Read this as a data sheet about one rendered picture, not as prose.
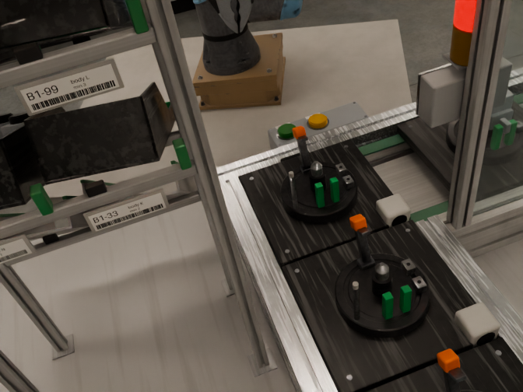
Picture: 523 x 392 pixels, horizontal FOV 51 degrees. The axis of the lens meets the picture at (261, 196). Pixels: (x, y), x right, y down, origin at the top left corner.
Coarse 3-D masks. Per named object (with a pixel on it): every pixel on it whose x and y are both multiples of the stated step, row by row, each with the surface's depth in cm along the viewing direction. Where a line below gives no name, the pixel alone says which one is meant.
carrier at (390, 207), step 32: (288, 160) 109; (320, 160) 107; (352, 160) 106; (256, 192) 104; (288, 192) 100; (320, 192) 93; (352, 192) 97; (384, 192) 99; (288, 224) 97; (320, 224) 96; (384, 224) 94; (288, 256) 92
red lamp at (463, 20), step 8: (456, 0) 69; (464, 0) 67; (472, 0) 66; (456, 8) 69; (464, 8) 68; (472, 8) 67; (456, 16) 70; (464, 16) 68; (472, 16) 68; (456, 24) 70; (464, 24) 69; (472, 24) 68
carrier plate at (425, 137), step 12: (420, 120) 112; (408, 132) 109; (420, 132) 109; (432, 132) 108; (444, 132) 108; (408, 144) 110; (420, 144) 107; (432, 144) 106; (444, 144) 106; (420, 156) 106; (432, 156) 104; (444, 156) 103; (432, 168) 103; (444, 168) 101; (444, 180) 100
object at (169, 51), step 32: (160, 0) 46; (160, 32) 48; (160, 64) 68; (192, 96) 53; (192, 128) 56; (224, 224) 66; (224, 256) 69; (224, 288) 102; (32, 320) 90; (256, 320) 81; (0, 352) 70; (64, 352) 97; (256, 352) 86; (32, 384) 76
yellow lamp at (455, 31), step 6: (456, 30) 71; (456, 36) 71; (462, 36) 70; (468, 36) 70; (456, 42) 72; (462, 42) 71; (468, 42) 70; (456, 48) 72; (462, 48) 71; (468, 48) 71; (450, 54) 74; (456, 54) 73; (462, 54) 72; (468, 54) 72; (456, 60) 73; (462, 60) 72; (468, 60) 72
